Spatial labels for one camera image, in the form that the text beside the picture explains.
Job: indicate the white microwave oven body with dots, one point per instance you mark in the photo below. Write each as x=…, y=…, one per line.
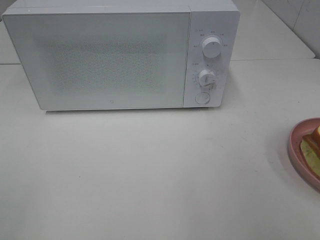
x=207, y=18

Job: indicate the white bread sandwich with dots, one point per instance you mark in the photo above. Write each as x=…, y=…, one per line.
x=310, y=148

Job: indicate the lower white timer knob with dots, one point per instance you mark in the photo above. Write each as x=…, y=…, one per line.
x=207, y=78

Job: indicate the pink round plate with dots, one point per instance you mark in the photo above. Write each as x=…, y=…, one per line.
x=295, y=153

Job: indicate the round white door button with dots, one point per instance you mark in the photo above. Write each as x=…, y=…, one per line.
x=202, y=98

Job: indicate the white microwave door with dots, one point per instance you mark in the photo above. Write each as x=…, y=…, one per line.
x=103, y=61

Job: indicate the upper white power knob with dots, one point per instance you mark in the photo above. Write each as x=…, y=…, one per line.
x=211, y=47

